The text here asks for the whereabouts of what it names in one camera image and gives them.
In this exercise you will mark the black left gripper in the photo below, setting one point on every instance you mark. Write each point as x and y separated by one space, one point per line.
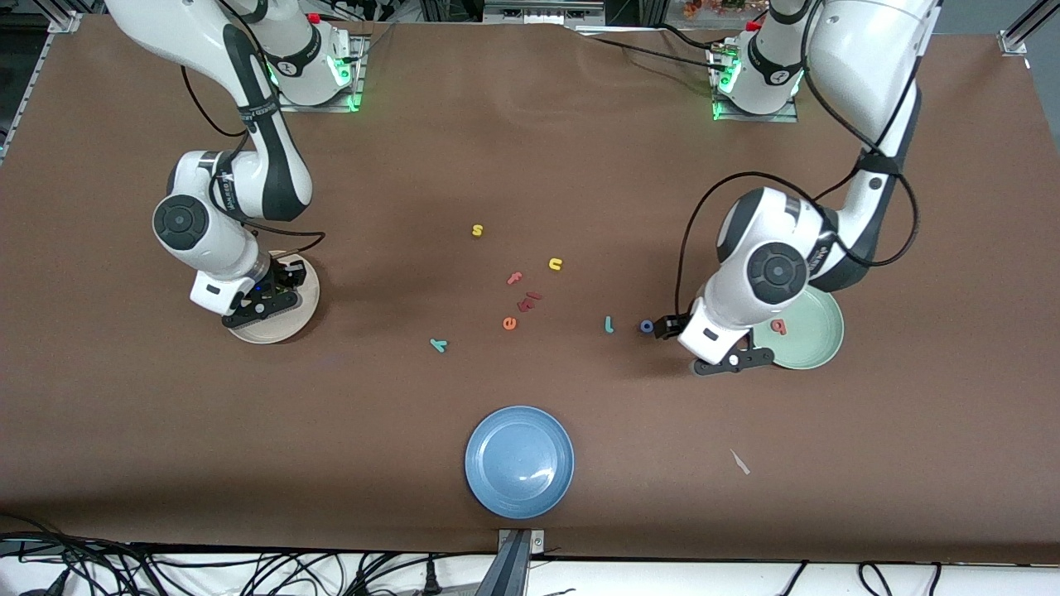
669 326

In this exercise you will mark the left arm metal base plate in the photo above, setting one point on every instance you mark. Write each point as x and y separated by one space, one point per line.
754 118

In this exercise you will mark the silver metal box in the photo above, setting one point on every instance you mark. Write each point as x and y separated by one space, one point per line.
542 12

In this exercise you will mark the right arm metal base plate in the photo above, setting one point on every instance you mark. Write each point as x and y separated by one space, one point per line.
358 74

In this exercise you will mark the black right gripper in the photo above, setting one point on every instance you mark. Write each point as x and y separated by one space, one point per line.
281 278

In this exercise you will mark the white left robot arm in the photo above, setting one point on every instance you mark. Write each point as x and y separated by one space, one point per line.
770 273

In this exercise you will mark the orange clutter item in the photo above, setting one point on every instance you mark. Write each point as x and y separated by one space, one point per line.
712 7

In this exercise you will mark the green plate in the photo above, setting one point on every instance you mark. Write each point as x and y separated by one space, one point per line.
816 339

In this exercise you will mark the aluminium corner bracket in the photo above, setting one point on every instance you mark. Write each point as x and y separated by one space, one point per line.
1014 45
65 22

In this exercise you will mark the blue plate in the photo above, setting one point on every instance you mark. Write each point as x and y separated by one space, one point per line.
519 462

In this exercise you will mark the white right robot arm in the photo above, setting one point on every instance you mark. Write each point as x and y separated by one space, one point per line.
207 232

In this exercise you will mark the beige plate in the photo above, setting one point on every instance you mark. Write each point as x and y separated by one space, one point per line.
273 334

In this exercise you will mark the grey tape scrap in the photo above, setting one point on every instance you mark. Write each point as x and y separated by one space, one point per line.
739 462

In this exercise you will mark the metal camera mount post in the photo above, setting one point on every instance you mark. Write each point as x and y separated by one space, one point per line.
517 563

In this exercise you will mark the black power plug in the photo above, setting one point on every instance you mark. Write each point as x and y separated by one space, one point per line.
431 582

